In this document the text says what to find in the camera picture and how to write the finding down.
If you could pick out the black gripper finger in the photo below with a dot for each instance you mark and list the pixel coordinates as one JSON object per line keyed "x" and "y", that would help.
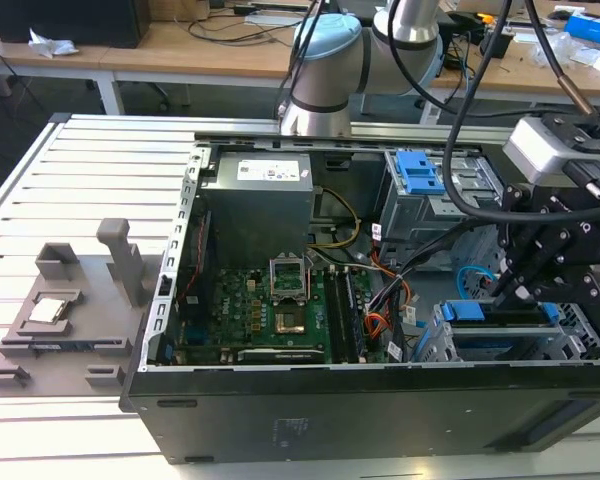
{"x": 560, "y": 289}
{"x": 535, "y": 235}

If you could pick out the hard disk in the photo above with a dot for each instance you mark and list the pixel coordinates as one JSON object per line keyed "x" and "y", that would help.
{"x": 470, "y": 312}

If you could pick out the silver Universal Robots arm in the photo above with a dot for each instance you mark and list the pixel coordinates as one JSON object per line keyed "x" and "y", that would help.
{"x": 330, "y": 65}

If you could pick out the perforated metal disk bay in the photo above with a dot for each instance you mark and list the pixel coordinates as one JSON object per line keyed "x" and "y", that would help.
{"x": 575, "y": 335}

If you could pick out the grey metal drive cage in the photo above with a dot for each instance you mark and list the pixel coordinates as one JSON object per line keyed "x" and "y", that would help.
{"x": 420, "y": 220}

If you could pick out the blue empty drive carrier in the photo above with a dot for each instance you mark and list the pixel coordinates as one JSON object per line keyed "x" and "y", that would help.
{"x": 417, "y": 172}

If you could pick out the black RAM slots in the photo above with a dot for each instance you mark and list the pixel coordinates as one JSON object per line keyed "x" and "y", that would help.
{"x": 342, "y": 315}

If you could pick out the blue cardboard box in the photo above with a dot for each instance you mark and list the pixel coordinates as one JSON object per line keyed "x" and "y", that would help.
{"x": 590, "y": 24}

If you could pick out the CPU socket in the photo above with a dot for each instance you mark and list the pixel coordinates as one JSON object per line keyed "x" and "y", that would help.
{"x": 290, "y": 322}

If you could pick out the black open PC case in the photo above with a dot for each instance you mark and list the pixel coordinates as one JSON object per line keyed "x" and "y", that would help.
{"x": 330, "y": 415}

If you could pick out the grey power supply unit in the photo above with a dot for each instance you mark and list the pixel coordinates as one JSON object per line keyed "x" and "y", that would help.
{"x": 260, "y": 210}

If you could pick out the black graphics card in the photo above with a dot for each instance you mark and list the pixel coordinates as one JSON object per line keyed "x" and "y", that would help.
{"x": 280, "y": 356}

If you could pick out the green Dell motherboard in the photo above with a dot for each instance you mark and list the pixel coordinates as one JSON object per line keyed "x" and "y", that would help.
{"x": 240, "y": 305}

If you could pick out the wooden desk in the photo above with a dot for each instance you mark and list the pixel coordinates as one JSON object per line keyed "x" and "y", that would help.
{"x": 180, "y": 55}

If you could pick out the RAM stick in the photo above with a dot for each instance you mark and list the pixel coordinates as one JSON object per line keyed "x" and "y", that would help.
{"x": 75, "y": 345}

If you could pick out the grey parts rack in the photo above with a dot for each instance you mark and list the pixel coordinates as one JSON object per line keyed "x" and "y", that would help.
{"x": 65, "y": 320}

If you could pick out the silver CPU chip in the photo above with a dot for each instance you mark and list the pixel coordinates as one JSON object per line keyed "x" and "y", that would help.
{"x": 50, "y": 310}

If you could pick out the black box on desk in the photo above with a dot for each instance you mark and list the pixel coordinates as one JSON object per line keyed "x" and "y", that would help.
{"x": 65, "y": 20}

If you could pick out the crumpled white paper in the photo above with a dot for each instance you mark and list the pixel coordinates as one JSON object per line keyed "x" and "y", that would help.
{"x": 52, "y": 44}

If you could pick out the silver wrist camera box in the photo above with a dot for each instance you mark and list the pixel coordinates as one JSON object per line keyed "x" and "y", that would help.
{"x": 540, "y": 150}

